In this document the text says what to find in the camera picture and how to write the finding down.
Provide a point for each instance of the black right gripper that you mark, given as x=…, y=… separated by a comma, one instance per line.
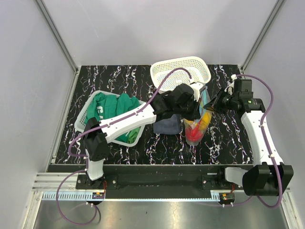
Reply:
x=214, y=104

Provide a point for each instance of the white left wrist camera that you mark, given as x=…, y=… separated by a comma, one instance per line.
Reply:
x=198, y=88

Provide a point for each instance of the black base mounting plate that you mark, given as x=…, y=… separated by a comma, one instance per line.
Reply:
x=155, y=182

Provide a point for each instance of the white round-hole basket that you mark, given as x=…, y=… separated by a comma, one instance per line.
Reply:
x=168, y=74

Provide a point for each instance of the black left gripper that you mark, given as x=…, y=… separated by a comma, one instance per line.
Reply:
x=195, y=114

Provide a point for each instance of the folded grey-blue towel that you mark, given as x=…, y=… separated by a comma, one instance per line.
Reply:
x=170, y=126

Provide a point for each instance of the green garment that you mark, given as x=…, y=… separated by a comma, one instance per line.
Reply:
x=108, y=106

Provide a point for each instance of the aluminium frame rail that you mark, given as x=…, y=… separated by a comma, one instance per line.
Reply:
x=60, y=42

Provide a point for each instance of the clear zip top bag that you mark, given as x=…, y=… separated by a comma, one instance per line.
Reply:
x=205, y=119

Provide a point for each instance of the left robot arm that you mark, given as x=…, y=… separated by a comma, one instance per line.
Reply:
x=98, y=135

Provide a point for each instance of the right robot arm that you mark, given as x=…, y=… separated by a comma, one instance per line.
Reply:
x=269, y=175

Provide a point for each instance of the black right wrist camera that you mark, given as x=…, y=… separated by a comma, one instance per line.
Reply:
x=243, y=88

